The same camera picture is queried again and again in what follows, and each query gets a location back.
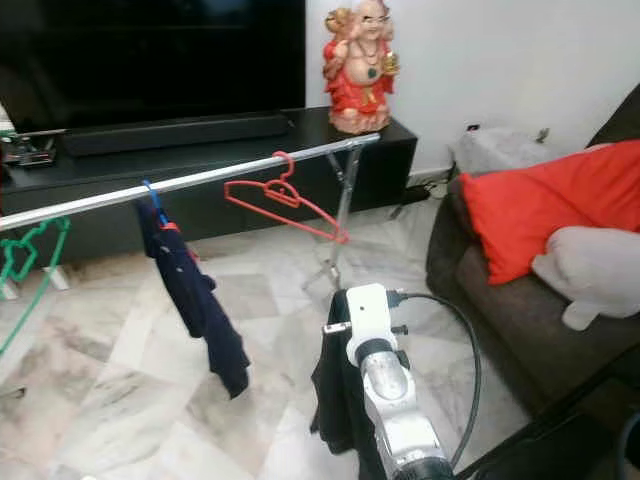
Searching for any black metal folding chair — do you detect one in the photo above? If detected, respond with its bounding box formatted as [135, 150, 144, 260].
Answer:
[455, 345, 640, 480]

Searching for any black soundbar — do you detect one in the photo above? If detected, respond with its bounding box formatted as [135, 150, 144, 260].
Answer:
[60, 113, 293, 158]

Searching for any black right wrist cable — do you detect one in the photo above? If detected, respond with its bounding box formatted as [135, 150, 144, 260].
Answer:
[395, 292, 483, 469]

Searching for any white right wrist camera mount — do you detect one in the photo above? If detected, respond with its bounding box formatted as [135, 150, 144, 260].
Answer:
[345, 283, 401, 366]

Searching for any grey round plush toy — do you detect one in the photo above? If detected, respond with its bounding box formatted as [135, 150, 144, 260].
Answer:
[530, 225, 640, 331]

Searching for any dark brown fabric sofa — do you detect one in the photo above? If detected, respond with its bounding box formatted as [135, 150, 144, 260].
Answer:
[425, 85, 640, 411]

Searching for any red square cushion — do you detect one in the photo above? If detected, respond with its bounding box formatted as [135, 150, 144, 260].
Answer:
[458, 140, 640, 286]

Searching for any green plastic hanger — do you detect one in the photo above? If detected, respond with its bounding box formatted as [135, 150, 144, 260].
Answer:
[0, 216, 72, 353]

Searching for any black low tv console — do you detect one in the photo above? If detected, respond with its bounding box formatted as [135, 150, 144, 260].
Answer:
[0, 105, 418, 271]

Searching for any navy t-shirt white print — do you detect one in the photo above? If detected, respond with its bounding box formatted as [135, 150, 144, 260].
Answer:
[136, 198, 251, 399]

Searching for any side table white lace cloth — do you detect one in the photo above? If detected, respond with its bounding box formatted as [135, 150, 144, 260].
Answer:
[450, 128, 576, 179]

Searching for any red plastic hanger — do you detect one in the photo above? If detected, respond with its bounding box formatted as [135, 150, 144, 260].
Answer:
[224, 151, 351, 244]

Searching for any blue plastic hanger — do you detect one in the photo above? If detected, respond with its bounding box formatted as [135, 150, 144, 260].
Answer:
[142, 180, 173, 229]

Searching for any red laughing buddha statue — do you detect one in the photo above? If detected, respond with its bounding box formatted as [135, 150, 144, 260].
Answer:
[323, 0, 401, 136]

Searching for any black cloth green logo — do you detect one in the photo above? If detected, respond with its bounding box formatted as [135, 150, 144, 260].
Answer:
[310, 290, 391, 480]

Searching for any silver metal clothes rack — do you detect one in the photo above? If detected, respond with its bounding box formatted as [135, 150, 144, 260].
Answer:
[0, 133, 381, 293]

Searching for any black flat television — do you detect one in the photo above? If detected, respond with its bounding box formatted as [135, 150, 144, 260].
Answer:
[0, 0, 306, 131]

